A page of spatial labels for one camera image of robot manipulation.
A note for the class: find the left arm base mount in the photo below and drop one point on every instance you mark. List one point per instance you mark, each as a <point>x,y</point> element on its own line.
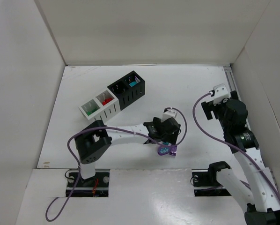
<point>97,186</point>

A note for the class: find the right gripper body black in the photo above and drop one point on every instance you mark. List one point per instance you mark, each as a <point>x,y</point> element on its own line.
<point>207,108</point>

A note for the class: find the lilac oval paw lego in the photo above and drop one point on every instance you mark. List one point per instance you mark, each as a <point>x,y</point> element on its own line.
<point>161,151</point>

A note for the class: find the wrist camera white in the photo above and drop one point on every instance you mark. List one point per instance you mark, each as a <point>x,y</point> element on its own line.
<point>168,113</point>
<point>220,94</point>

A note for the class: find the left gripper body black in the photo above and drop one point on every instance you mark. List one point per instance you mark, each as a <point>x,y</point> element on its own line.
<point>165,139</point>

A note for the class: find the black slotted double container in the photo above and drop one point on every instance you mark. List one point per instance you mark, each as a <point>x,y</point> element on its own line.
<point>126,94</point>

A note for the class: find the purple lego brick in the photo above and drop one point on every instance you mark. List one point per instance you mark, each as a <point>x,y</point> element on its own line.
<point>173,151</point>

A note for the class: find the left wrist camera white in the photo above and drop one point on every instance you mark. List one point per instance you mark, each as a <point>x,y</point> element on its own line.
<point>168,113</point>

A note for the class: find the white slotted double container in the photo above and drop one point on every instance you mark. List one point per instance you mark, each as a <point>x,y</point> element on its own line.
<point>103,112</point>

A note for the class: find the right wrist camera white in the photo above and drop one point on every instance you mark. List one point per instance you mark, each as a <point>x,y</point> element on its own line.
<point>220,94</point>

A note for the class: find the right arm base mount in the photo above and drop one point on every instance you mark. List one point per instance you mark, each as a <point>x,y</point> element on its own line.
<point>205,181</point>

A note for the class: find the red long lego brick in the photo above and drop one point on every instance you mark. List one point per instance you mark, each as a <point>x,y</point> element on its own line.
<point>106,101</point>

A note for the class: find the green lego in container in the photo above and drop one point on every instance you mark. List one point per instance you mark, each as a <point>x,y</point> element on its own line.
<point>90,112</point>

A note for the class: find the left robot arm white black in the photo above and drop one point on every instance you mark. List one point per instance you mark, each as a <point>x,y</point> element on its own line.
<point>92,142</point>

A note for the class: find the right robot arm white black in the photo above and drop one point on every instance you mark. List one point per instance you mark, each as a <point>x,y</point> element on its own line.
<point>258,198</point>

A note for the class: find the teal rounded lego brick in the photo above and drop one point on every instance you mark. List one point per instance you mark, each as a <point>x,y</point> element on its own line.
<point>132,84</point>

